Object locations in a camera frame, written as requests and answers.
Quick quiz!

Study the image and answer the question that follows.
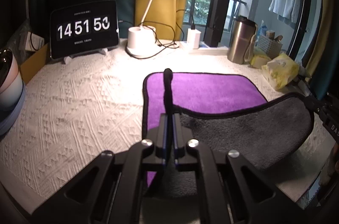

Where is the pink white round container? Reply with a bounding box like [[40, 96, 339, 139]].
[[1, 49, 25, 136]]

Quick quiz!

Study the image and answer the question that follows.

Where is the white charger adapter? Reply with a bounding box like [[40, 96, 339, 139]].
[[186, 24, 201, 50]]

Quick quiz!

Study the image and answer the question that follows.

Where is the white tablet stand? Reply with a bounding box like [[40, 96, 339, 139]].
[[63, 48, 109, 64]]

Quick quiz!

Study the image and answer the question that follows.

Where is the tablet showing clock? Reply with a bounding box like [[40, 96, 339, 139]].
[[50, 0, 119, 60]]

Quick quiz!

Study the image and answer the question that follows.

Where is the cardboard box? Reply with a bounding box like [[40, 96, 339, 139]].
[[19, 44, 50, 85]]

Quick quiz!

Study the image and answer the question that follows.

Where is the stainless steel tumbler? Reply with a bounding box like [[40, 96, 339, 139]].
[[227, 16, 257, 64]]

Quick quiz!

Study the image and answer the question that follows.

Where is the black lamp cable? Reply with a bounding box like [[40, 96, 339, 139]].
[[124, 9, 197, 60]]

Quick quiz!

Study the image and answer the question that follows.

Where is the white desk lamp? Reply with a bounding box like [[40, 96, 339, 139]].
[[126, 0, 186, 59]]

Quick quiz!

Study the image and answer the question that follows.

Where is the yellow plastic bag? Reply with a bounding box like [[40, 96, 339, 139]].
[[261, 53, 299, 90]]

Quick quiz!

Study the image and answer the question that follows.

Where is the white textured table cloth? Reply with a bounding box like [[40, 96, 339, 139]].
[[1, 46, 282, 212]]

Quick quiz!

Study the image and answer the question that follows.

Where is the purple and grey towel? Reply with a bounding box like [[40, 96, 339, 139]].
[[142, 72, 314, 198]]

